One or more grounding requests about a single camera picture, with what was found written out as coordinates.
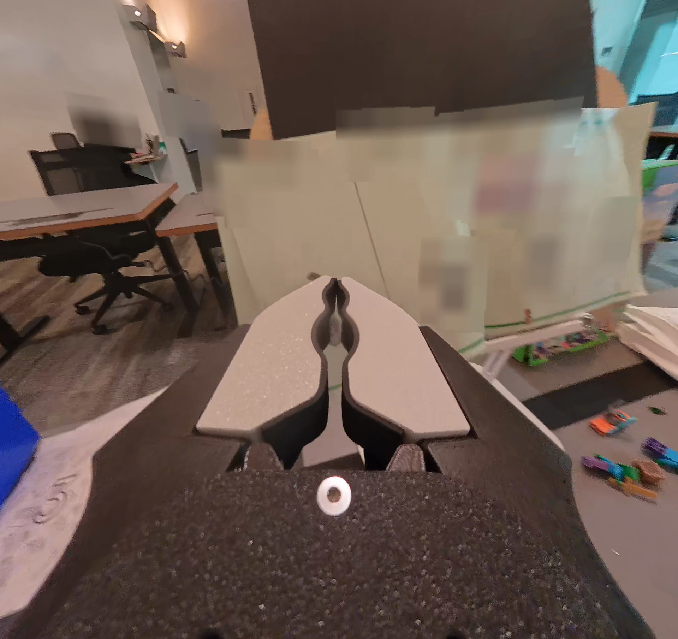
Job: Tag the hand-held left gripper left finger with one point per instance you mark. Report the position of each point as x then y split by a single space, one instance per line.
265 374

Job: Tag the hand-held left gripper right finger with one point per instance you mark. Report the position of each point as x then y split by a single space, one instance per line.
408 374

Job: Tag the instruction booklet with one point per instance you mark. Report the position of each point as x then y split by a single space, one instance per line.
296 236

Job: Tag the grey desk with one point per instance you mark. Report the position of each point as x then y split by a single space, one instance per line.
625 543

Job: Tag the orange blue toy figure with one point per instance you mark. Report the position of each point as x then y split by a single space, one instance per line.
609 424

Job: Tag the purple blue green toy figure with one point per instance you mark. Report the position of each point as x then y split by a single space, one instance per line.
609 467

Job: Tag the white crumpled paper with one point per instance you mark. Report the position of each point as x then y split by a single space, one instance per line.
651 337
53 490

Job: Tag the long wooden table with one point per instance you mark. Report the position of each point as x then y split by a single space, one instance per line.
79 210

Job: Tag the tan toy sword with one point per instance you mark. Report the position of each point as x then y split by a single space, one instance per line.
635 492

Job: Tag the blue plastic storage bin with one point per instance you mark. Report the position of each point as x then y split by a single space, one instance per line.
16 437

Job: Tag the brown toy block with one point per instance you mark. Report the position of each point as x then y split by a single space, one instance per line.
650 473

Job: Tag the purple headed blue toy figure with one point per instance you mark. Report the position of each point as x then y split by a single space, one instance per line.
662 453

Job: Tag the black mesh office chair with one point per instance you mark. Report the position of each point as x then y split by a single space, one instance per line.
58 172

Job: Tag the green toy set box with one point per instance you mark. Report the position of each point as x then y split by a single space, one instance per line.
657 199

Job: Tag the black flat panel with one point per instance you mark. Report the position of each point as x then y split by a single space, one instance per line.
423 40

